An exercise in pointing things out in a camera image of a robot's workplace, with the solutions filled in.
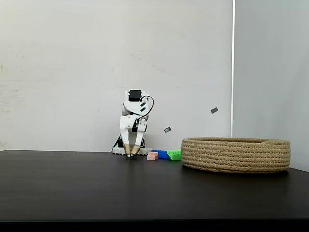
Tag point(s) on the pink lego block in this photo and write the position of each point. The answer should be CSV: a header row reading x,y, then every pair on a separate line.
x,y
152,156

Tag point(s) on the blue lego block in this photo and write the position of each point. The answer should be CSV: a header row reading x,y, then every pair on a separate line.
x,y
162,154

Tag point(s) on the green lego block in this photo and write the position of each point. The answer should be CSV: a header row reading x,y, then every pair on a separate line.
x,y
174,154

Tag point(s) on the grey tape piece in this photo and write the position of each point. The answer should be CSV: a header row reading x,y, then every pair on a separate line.
x,y
168,129
214,110

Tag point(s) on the white vertical wall strip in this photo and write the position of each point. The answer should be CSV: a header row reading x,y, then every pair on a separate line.
x,y
233,72

